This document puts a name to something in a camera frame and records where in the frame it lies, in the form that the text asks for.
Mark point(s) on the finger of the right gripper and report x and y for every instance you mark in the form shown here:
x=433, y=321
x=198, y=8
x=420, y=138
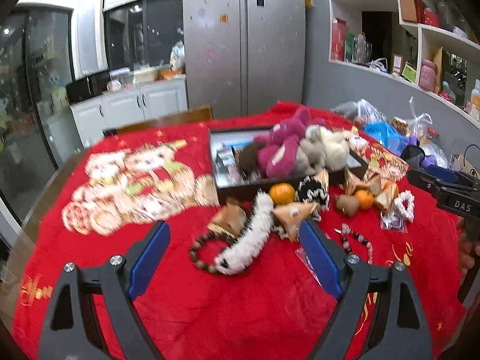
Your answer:
x=431, y=183

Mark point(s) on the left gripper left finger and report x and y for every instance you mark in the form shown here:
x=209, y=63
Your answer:
x=71, y=329

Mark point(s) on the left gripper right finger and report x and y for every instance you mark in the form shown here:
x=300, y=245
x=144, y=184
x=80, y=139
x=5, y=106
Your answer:
x=398, y=328

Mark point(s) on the clear plastic packet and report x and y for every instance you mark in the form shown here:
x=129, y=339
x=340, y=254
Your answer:
x=316, y=261

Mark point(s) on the gold triangular snack packet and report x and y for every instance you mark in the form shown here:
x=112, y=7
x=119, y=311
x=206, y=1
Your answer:
x=290, y=217

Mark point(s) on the black white crochet scrunchie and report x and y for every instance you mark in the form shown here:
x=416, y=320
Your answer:
x=312, y=190

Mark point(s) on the cream fluffy plush toy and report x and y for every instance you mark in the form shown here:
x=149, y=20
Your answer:
x=335, y=147

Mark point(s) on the white fluffy panda plush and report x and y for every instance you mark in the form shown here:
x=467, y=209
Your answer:
x=241, y=254

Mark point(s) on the beige fluffy plush toy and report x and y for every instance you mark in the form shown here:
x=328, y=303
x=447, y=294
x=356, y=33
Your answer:
x=311, y=156

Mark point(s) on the Choco Magic snack packet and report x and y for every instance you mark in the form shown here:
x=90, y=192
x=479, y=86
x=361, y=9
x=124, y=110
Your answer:
x=230, y=219

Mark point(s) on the magenta plush bear toy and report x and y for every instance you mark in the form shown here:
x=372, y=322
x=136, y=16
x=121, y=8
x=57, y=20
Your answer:
x=277, y=158

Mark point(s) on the brown furry plush toy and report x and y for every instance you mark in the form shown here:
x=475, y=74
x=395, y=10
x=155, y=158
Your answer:
x=247, y=159

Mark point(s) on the person's right hand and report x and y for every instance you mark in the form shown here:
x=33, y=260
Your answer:
x=468, y=250

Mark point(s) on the purple cloth item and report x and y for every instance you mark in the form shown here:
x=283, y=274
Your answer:
x=414, y=155

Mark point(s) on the white red crochet scrunchie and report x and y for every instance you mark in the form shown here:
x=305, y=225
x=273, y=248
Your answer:
x=404, y=204

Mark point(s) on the blue plastic bag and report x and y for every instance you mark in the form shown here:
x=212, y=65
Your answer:
x=386, y=135

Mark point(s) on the orange mandarin near box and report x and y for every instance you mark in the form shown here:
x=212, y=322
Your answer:
x=282, y=194

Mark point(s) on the clear plastic bag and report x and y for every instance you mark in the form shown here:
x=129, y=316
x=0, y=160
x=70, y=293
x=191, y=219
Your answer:
x=359, y=113

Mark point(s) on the black shallow storage box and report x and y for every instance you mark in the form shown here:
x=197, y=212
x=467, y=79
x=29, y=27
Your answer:
x=225, y=146

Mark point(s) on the white kitchen cabinet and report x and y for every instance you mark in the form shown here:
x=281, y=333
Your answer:
x=128, y=106

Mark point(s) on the wooden chair back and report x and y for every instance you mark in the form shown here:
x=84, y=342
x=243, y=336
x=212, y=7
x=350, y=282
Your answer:
x=195, y=115

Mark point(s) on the black microwave oven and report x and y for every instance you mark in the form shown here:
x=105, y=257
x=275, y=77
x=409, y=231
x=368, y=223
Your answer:
x=88, y=87

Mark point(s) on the silver double door refrigerator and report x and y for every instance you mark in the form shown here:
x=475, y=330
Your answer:
x=243, y=56

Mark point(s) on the black glass sliding door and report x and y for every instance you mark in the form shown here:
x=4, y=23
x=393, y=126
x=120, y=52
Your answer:
x=38, y=133

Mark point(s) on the small brown bear keychain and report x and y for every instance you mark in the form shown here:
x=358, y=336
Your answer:
x=348, y=205

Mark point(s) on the white wall shelf unit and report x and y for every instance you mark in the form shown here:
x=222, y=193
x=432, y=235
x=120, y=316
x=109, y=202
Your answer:
x=405, y=40

